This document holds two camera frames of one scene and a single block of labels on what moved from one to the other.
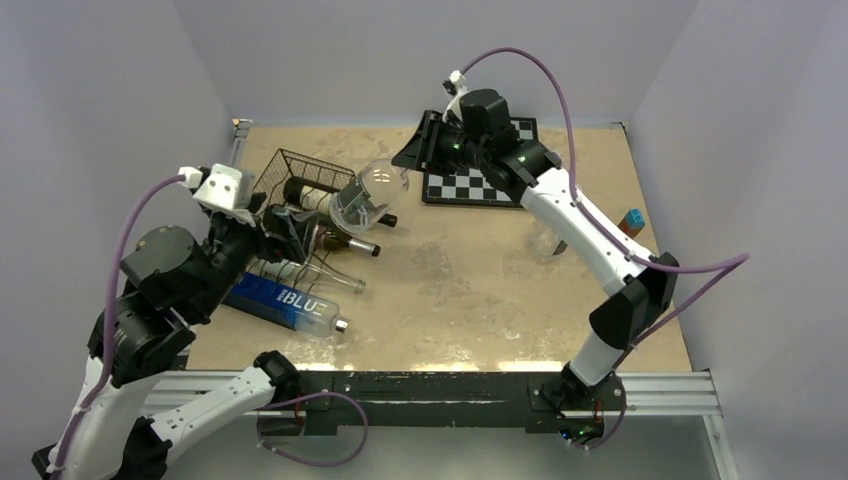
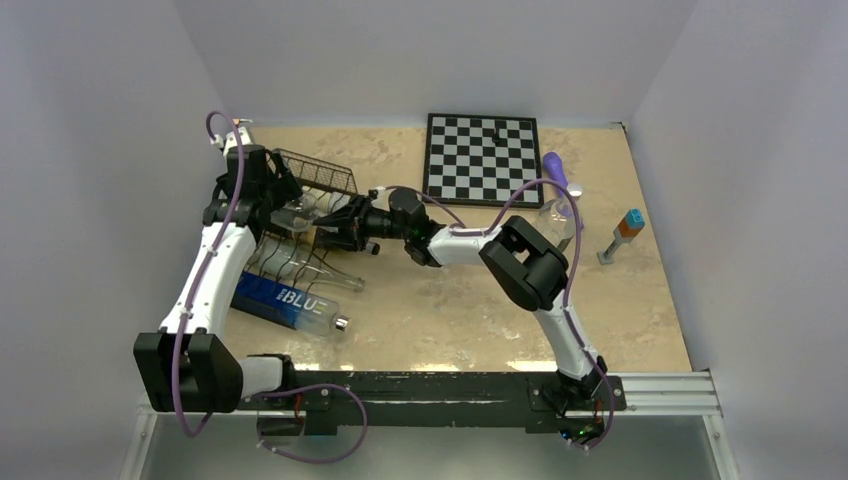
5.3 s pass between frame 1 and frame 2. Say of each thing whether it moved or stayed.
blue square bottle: stayed
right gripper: moved
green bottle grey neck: stayed
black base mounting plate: stayed
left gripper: moved
